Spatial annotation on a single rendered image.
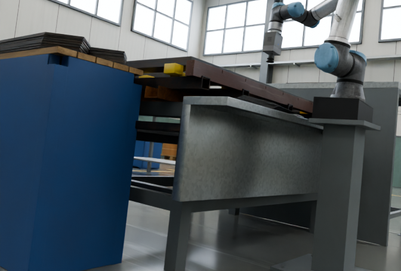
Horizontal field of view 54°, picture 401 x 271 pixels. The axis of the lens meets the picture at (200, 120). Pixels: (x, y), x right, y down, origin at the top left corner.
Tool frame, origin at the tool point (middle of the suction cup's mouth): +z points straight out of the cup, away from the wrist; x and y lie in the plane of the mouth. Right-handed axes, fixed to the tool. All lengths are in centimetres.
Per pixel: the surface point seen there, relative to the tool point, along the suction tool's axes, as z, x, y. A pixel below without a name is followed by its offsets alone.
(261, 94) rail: 20.9, 8.0, 16.5
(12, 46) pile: 25, -53, 107
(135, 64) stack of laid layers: 20, -29, 64
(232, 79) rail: 20.3, 7.6, 41.7
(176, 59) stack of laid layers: 19, -5, 64
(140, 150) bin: 61, -393, -292
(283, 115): 32, 28, 30
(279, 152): 46.3, 13.0, -1.0
